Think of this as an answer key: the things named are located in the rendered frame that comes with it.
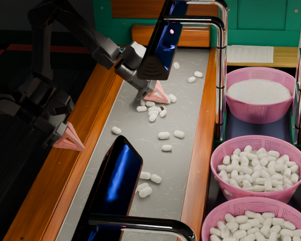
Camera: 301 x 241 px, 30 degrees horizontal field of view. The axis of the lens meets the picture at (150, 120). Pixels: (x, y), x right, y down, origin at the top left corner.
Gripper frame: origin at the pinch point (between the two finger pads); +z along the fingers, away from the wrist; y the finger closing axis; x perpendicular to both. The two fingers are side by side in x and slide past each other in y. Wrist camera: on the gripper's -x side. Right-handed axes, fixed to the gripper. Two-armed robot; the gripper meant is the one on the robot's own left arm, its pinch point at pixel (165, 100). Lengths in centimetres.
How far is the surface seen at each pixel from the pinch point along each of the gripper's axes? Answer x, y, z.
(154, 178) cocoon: -1.6, -41.0, 2.1
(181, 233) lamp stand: -38, -97, -10
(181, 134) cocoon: -4.7, -19.3, 5.9
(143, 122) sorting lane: 5.2, -10.9, -3.1
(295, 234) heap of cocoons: -25, -57, 31
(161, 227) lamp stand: -36, -97, -13
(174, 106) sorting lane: -0.6, -0.7, 3.6
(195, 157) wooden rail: -9.0, -31.5, 9.4
